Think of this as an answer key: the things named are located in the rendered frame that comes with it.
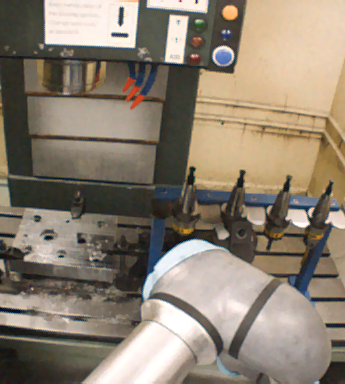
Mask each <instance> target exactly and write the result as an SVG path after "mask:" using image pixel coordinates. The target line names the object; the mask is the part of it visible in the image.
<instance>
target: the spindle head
mask: <svg viewBox="0 0 345 384"><path fill-rule="evenodd" d="M217 3H218V0H208V6H207V12H206V13H203V12H195V11H187V10H178V9H169V8H152V7H147V5H148V0H138V9H137V24H136V39H135V46H134V47H127V48H126V47H117V46H98V45H94V46H89V45H72V44H66V45H63V44H46V38H45V31H46V26H45V17H46V14H45V0H0V58H6V59H10V58H15V59H32V60H35V59H41V60H48V59H50V60H68V61H74V60H77V61H97V62H115V63H124V62H125V63H135V64H144V65H145V64H154V65H164V66H174V67H184V68H194V69H204V70H208V66H209V61H210V56H211V44H212V39H213V34H214V23H215V18H216V13H217V11H216V8H217ZM246 8H247V0H246V1H245V5H244V9H243V13H244V14H243V18H242V22H241V30H240V34H239V43H238V47H237V51H236V52H237V56H236V60H235V65H234V67H235V66H236V65H237V63H238V54H239V50H240V46H241V43H240V41H241V37H242V33H243V24H244V20H245V12H246ZM170 15H180V16H188V25H187V32H186V39H185V45H184V53H183V63H168V62H165V57H166V48H167V39H168V31H169V23H170ZM197 16H200V17H203V18H204V19H205V20H206V21H207V28H206V30H204V31H203V32H196V31H194V30H193V28H192V27H191V22H192V20H194V19H195V18H196V17H197ZM197 34H199V35H201V36H202V37H204V39H205V45H204V46H203V47H202V48H201V49H192V47H191V45H190V43H189V40H190V37H191V36H193V35H197ZM192 52H199V53H200V54H201V55H202V56H203V62H202V63H201V65H197V66H192V65H190V64H188V62H187V56H188V54H189V53H192Z"/></svg>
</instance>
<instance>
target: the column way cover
mask: <svg viewBox="0 0 345 384"><path fill-rule="evenodd" d="M128 64H129V63H125V62H124V63H115V62H108V73H107V77H106V79H105V83H104V85H102V86H101V87H100V88H98V89H96V90H93V91H90V92H85V93H77V94H74V95H69V94H60V93H59V94H56V93H53V92H50V91H49V92H48V91H46V90H45V89H43V88H41V86H40V85H39V84H38V78H37V61H36V59H35V60H32V59H24V75H25V81H24V84H25V95H26V94H27V96H28V101H27V105H28V123H29V136H30V137H31V138H32V142H31V148H32V158H33V176H49V177H61V178H73V179H86V180H98V181H112V182H124V183H151V184H152V183H153V174H154V163H155V154H156V144H158V143H159V134H160V124H161V115H162V105H163V101H165V97H166V88H167V80H168V71H169V66H164V65H159V66H160V67H159V71H158V72H157V76H156V80H155V81H154V84H153V85H152V88H150V92H149V93H147V96H144V99H143V100H142V101H141V102H140V104H139V105H138V106H135V107H134V108H133V109H132V110H131V109H130V107H131V105H132V104H133V102H134V100H135V99H136V98H137V96H138V95H139V94H140V91H142V90H143V88H144V87H145V83H146V80H147V77H148V76H149V72H150V69H151V64H147V65H146V67H147V69H146V74H145V75H146V77H145V78H144V79H145V82H143V86H142V87H140V90H139V91H138V92H137V93H136V94H135V95H134V96H133V97H132V98H131V99H129V100H128V101H127V98H128V96H129V94H130V92H131V89H132V87H133V86H134V85H135V82H136V79H135V81H134V83H133V84H132V85H131V86H130V87H129V89H128V90H127V91H126V92H125V93H122V90H123V88H124V86H125V84H126V82H127V79H128V78H129V76H130V75H129V71H128Z"/></svg>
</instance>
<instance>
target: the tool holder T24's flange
mask: <svg viewBox="0 0 345 384"><path fill-rule="evenodd" d="M177 202H178V200H177V201H175V202H174V203H173V204H172V213H173V218H172V219H173V220H174V221H176V222H177V223H180V224H181V222H188V225H192V224H195V223H197V222H198V221H199V218H200V217H199V215H200V211H201V206H200V205H199V204H198V203H197V211H196V212H192V213H182V212H180V211H178V209H177V207H176V206H177Z"/></svg>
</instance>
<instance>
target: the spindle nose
mask: <svg viewBox="0 0 345 384"><path fill-rule="evenodd" d="M36 61H37V78H38V84H39V85H40V86H41V88H43V89H45V90H46V91H48V92H49V91H50V92H53V93H56V94H59V93H60V94H69V95H74V94H77V93H85V92H90V91H93V90H96V89H98V88H100V87H101V86H102V85H104V83H105V79H106V77H107V73H108V62H97V61H77V60H74V61H68V60H50V59H48V60H41V59H36Z"/></svg>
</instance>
